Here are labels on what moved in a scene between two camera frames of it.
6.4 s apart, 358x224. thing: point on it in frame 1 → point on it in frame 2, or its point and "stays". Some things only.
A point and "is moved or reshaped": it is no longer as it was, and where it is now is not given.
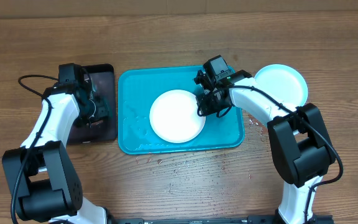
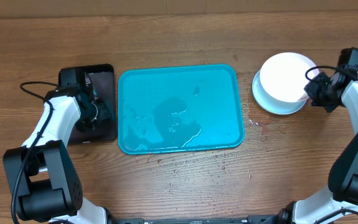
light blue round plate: x=284 y=82 is moved or reshaped
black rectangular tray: x=103 y=78 stays
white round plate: x=174 y=116 → x=283 y=76
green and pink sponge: x=102 y=111 stays
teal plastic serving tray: x=138 y=88 stays
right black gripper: x=207 y=109 → x=327 y=104
